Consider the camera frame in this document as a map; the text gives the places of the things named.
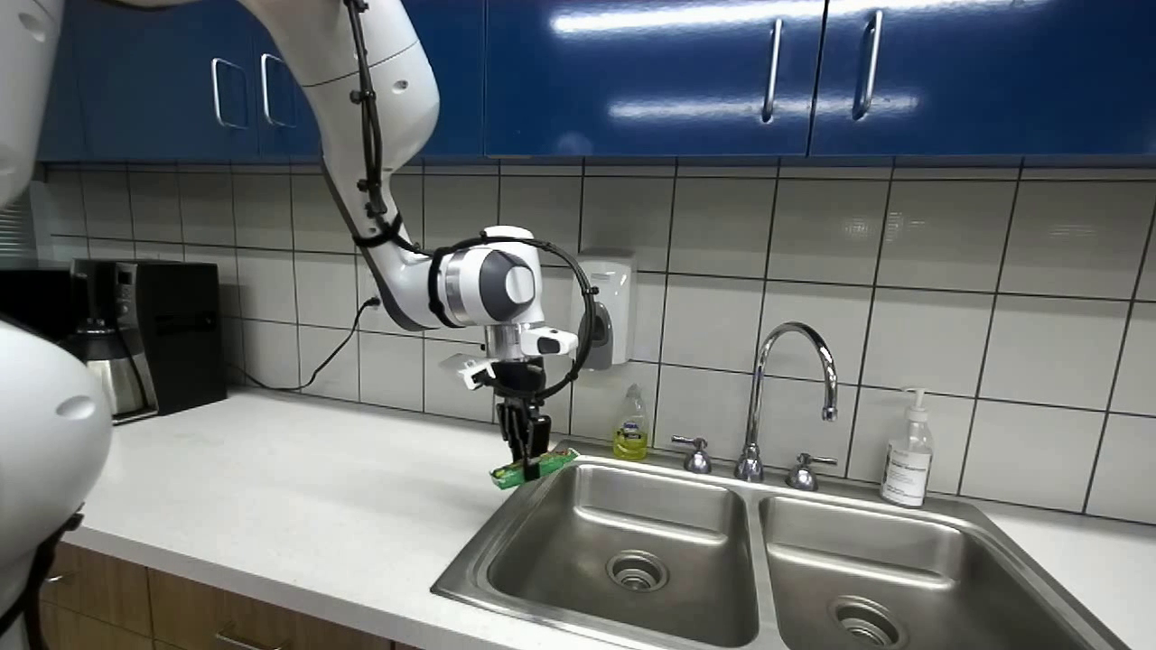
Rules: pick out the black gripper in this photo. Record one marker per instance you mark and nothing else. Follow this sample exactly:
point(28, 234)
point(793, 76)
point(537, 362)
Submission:
point(523, 384)

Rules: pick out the green candy bar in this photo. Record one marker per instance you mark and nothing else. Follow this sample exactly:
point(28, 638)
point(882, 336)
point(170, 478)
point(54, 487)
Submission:
point(555, 462)

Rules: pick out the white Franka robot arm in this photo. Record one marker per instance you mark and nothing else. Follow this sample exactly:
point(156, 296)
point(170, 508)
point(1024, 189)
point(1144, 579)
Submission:
point(384, 110)

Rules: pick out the stainless steel double sink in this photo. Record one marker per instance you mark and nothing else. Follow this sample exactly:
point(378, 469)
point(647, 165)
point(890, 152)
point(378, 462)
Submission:
point(651, 527)

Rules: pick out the yellow-green dish soap bottle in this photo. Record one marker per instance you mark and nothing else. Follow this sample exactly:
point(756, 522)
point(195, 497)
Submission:
point(631, 441)

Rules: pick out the chrome faucet knob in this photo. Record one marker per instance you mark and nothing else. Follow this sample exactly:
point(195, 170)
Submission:
point(694, 457)
point(805, 474)

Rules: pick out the chrome gooseneck faucet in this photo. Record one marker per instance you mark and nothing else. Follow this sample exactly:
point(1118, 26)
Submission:
point(753, 419)

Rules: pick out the black countertop appliance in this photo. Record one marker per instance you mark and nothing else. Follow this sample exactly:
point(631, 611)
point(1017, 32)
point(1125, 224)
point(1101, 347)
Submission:
point(181, 336)

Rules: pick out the wooden lower cabinet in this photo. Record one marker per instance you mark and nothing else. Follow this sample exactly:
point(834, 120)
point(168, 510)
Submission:
point(181, 602)

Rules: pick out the white pump soap bottle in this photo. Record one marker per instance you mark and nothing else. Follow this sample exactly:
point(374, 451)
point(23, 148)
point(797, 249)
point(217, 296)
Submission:
point(905, 469)

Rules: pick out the silver coffee maker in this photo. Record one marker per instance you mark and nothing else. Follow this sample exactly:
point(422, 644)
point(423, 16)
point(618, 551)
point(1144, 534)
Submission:
point(115, 362)

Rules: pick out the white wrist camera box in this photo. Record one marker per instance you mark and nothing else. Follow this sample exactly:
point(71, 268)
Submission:
point(470, 370)

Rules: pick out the white wall soap dispenser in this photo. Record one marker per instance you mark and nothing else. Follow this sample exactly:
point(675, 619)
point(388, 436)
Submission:
point(618, 286)

